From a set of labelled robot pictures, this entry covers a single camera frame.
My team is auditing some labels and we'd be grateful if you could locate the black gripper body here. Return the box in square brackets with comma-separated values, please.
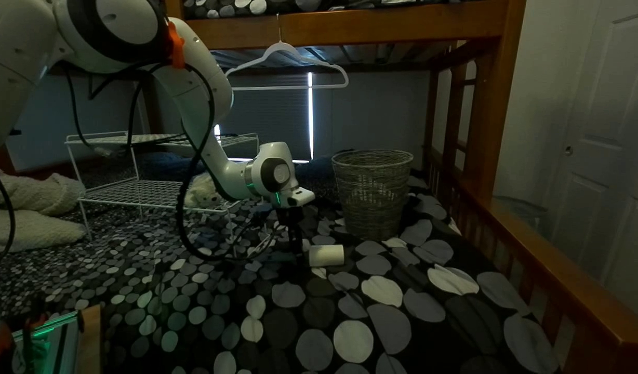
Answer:
[277, 208, 302, 245]

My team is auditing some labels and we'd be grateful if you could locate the white lint roller brush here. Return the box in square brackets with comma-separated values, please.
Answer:
[308, 245, 345, 267]

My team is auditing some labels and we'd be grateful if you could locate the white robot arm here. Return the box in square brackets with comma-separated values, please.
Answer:
[0, 0, 316, 209]

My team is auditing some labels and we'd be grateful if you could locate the black grey dotted blanket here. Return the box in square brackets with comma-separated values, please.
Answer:
[0, 191, 558, 374]

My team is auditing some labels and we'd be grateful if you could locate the blue folded blanket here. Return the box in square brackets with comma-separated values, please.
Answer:
[138, 151, 188, 181]

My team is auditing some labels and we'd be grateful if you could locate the woven wicker basket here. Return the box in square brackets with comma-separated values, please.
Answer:
[333, 150, 414, 240]

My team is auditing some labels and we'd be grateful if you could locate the cream plush toy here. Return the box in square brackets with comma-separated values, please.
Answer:
[184, 172, 222, 208]

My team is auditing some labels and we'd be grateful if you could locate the white plastic clothes hanger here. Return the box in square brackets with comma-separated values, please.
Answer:
[227, 23, 350, 94]

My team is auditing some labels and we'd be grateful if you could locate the cream pillow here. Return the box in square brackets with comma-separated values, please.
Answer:
[0, 172, 84, 251]

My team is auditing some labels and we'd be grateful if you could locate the white panel door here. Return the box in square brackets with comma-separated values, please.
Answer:
[495, 0, 638, 315]

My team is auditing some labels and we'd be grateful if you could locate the white wire rack shelf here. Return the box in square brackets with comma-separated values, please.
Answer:
[63, 130, 233, 225]

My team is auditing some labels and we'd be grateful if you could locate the wooden bunk bed frame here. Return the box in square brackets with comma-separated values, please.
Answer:
[188, 0, 638, 374]

